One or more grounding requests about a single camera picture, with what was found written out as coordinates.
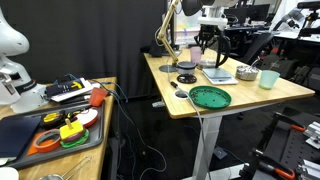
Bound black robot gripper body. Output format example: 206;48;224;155
199;25;221;39

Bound grey lamp cable with switch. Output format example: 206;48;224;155
165;56;214;180

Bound translucent teal plastic cup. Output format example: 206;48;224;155
259;70;280;90

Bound white digital kitchen scale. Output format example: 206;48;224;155
202;68;238;85

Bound green round plate with beans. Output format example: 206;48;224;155
189;86;232;110

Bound silver metal juicer bowl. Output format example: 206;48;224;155
236;65;259;81

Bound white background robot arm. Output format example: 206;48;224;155
0;9;48;113

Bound translucent pink plastic cup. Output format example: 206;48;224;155
190;46;202;64

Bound white red round disc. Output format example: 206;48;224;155
76;108;98;128

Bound black round coaster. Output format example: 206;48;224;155
177;74;197;84

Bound yellow purple toy burger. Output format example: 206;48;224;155
59;119;89;148

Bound yellow black tape measure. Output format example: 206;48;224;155
40;110;66;130

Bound red plastic cup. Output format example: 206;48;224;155
89;87;107;107

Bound dark grey metal tray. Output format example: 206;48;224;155
6;102;105;169

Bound orange tape roll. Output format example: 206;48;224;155
32;129;60;153

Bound dark blue notebook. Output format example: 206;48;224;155
0;116;40;160

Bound black box with yellow label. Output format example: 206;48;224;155
46;79;84;98

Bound glass electric kettle black handle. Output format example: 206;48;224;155
202;33;231;68

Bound grey round bowl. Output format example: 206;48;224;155
176;61;196;75

